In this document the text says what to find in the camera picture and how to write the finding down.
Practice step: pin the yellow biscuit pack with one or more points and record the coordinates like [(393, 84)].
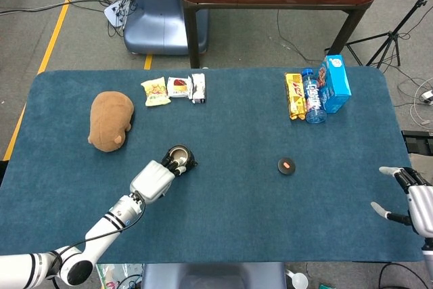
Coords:
[(295, 96)]

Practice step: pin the white snack packet red picture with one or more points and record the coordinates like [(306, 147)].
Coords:
[(177, 87)]

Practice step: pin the black device case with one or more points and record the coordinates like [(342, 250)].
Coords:
[(417, 141)]

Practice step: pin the yellow-green snack bag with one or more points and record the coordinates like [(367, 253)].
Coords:
[(155, 92)]

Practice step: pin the black cast iron teapot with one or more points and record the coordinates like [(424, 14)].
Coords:
[(191, 160)]

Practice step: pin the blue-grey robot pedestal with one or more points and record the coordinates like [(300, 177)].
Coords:
[(159, 21)]

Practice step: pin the white power adapter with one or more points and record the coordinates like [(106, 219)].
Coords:
[(428, 95)]

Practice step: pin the white power strip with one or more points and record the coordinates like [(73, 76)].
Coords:
[(113, 15)]

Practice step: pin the brown plush capybara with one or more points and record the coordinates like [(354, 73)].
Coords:
[(108, 119)]

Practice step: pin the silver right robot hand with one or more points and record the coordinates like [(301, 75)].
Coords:
[(421, 207)]

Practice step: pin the colourful printed plastic bag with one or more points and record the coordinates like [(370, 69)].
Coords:
[(115, 277)]

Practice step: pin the black tripod stand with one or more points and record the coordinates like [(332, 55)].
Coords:
[(394, 37)]

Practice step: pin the blue plastic drink bottle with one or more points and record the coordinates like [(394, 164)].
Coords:
[(315, 103)]

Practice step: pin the black lid with wooden knob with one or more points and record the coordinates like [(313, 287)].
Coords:
[(282, 169)]

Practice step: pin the white plastic scoop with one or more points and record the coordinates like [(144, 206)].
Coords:
[(299, 280)]

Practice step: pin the blue cookie box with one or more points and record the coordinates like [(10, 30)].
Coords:
[(338, 86)]

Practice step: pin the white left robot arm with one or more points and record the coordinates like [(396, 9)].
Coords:
[(101, 228)]

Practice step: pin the blue table cloth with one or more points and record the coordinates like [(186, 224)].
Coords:
[(236, 133)]

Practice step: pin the blue-grey robot torso base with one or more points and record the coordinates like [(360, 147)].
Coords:
[(213, 277)]

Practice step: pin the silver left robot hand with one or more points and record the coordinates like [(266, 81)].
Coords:
[(152, 180)]

